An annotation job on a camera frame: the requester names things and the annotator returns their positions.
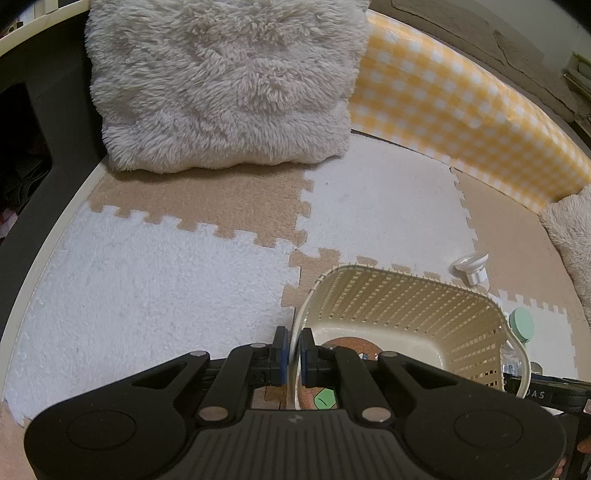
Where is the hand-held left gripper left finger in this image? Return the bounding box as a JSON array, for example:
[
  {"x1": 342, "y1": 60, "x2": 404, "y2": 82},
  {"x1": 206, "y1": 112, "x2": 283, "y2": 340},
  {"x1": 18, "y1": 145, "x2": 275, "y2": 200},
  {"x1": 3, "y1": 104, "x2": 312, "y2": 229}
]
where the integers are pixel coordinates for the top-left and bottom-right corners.
[{"x1": 131, "y1": 326, "x2": 291, "y2": 428}]

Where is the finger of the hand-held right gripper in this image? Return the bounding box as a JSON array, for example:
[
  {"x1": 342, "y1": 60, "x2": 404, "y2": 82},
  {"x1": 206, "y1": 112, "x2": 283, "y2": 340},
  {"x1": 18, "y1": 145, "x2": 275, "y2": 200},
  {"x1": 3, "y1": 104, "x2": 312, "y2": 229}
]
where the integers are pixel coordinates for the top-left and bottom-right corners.
[{"x1": 502, "y1": 372, "x2": 531, "y2": 394}]

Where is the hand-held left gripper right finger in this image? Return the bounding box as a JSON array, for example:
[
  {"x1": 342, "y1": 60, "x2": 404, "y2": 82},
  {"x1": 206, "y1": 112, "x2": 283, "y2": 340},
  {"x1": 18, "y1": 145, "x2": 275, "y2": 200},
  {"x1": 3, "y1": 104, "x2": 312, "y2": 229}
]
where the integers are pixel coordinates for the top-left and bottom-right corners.
[{"x1": 299, "y1": 327, "x2": 459, "y2": 428}]

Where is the clear plastic bottle green cap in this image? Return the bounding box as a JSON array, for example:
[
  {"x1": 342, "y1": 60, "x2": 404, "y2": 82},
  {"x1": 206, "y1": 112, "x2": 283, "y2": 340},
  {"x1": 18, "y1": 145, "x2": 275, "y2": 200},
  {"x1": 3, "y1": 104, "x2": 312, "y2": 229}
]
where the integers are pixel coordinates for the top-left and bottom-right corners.
[{"x1": 501, "y1": 308, "x2": 536, "y2": 376}]

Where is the cream plastic lattice basket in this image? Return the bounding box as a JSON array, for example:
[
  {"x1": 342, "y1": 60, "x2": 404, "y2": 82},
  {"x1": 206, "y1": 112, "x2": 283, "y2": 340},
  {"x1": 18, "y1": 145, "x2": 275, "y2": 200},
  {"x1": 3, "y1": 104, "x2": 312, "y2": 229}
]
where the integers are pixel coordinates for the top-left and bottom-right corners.
[{"x1": 293, "y1": 264, "x2": 529, "y2": 411}]

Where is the round cork coaster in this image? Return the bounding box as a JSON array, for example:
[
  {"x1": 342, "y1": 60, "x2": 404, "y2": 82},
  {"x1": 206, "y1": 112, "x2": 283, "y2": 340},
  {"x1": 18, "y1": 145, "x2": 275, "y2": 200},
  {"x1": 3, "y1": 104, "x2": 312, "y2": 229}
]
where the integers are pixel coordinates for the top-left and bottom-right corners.
[{"x1": 298, "y1": 337, "x2": 385, "y2": 411}]

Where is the white foam puzzle mat tile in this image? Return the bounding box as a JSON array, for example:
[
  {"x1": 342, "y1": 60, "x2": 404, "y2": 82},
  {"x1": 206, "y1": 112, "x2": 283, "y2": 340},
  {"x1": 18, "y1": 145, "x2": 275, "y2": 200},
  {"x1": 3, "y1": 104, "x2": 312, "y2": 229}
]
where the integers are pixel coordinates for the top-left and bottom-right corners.
[
  {"x1": 2, "y1": 203, "x2": 301, "y2": 428},
  {"x1": 293, "y1": 134, "x2": 478, "y2": 278},
  {"x1": 496, "y1": 290, "x2": 578, "y2": 370}
]

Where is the white suction cup holder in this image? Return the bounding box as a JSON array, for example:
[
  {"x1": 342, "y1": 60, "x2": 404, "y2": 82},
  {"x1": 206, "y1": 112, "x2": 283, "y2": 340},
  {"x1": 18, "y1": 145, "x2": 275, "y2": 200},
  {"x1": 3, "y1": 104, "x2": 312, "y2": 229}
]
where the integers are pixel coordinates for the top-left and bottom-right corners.
[{"x1": 451, "y1": 251, "x2": 490, "y2": 286}]

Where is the small fluffy cream pillow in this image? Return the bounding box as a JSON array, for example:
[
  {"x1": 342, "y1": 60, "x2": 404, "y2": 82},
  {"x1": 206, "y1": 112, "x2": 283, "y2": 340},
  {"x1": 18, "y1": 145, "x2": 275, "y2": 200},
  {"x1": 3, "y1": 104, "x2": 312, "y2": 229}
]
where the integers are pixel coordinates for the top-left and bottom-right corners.
[{"x1": 539, "y1": 185, "x2": 591, "y2": 324}]

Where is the large fluffy cream pillow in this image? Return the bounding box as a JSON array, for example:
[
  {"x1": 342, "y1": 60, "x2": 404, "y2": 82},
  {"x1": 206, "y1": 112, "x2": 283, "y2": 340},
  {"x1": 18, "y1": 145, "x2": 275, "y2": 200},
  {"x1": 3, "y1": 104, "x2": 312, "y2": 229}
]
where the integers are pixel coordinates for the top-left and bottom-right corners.
[{"x1": 85, "y1": 0, "x2": 372, "y2": 174}]

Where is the yellow checkered cushion backrest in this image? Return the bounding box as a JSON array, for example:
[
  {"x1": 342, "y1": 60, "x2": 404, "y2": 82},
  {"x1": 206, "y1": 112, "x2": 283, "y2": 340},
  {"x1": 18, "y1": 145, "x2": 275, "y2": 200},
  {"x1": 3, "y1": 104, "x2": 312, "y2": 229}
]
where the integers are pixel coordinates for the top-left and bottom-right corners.
[{"x1": 346, "y1": 10, "x2": 591, "y2": 215}]

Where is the dark furniture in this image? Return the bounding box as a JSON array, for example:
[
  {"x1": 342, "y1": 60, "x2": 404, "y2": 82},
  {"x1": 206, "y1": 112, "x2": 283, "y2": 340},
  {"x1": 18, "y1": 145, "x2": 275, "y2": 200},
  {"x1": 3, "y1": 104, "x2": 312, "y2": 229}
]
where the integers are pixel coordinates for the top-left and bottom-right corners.
[{"x1": 0, "y1": 14, "x2": 109, "y2": 333}]

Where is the cream curved board edge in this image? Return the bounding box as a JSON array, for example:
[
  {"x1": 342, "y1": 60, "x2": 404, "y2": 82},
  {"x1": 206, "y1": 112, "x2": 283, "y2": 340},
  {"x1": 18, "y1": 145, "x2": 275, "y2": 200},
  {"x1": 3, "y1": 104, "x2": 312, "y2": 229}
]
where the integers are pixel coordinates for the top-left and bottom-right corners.
[{"x1": 0, "y1": 0, "x2": 90, "y2": 54}]

